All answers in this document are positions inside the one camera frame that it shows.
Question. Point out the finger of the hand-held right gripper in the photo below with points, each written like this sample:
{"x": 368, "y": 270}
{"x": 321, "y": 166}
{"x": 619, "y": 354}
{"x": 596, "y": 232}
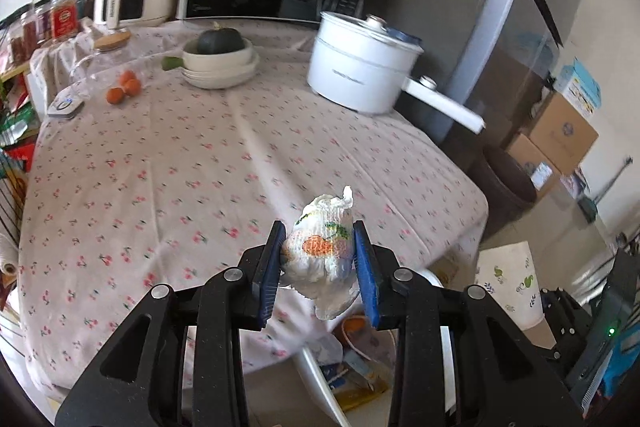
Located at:
{"x": 565, "y": 322}

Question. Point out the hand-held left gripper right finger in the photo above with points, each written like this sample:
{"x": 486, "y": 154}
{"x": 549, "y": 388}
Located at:
{"x": 367, "y": 277}

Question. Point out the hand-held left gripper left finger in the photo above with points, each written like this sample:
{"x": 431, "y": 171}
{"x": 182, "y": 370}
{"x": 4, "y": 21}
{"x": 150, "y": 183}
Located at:
{"x": 270, "y": 267}

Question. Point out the printed tissue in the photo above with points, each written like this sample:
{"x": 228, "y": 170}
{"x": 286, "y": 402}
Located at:
{"x": 320, "y": 252}

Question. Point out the white trash bin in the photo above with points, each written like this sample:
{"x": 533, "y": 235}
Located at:
{"x": 312, "y": 372}

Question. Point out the orange wrapper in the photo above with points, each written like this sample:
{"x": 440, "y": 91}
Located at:
{"x": 356, "y": 324}

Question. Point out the white bin with green print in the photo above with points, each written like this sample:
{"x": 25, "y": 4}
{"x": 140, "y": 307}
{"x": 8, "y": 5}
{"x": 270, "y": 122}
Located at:
{"x": 505, "y": 282}

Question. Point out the dark brown stool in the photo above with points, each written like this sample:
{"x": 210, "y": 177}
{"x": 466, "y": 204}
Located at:
{"x": 510, "y": 187}

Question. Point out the large cardboard box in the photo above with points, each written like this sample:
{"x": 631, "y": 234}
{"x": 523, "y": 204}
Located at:
{"x": 562, "y": 132}

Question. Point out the stack of white bowls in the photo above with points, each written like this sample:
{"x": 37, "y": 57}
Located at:
{"x": 225, "y": 79}

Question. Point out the white electric cooking pot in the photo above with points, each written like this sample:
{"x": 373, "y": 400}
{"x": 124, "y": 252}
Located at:
{"x": 355, "y": 62}

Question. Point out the small green fruit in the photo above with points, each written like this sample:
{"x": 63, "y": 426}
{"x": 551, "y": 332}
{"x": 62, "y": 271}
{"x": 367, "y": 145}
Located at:
{"x": 172, "y": 63}

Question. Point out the dark green squash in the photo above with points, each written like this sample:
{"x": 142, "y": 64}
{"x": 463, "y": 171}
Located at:
{"x": 220, "y": 41}

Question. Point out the light blue carton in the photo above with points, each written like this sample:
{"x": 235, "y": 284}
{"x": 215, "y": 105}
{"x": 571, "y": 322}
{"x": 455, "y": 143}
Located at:
{"x": 582, "y": 84}

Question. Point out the white round button device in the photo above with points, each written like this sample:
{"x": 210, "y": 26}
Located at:
{"x": 64, "y": 108}

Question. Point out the grey refrigerator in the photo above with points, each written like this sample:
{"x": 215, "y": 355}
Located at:
{"x": 480, "y": 32}

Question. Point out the glass jar with wooden lid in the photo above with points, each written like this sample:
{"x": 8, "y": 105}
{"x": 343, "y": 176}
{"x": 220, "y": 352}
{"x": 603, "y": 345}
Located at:
{"x": 112, "y": 41}

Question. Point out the wooden shelf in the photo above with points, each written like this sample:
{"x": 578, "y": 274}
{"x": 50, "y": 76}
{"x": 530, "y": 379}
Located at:
{"x": 15, "y": 72}

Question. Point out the red label glass jar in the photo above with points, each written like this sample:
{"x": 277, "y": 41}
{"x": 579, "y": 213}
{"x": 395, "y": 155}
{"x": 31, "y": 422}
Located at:
{"x": 65, "y": 17}

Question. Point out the dark contents glass jar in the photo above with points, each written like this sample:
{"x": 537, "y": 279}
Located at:
{"x": 43, "y": 24}

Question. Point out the red contents glass jar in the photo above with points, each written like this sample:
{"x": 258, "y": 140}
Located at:
{"x": 29, "y": 32}
{"x": 16, "y": 47}

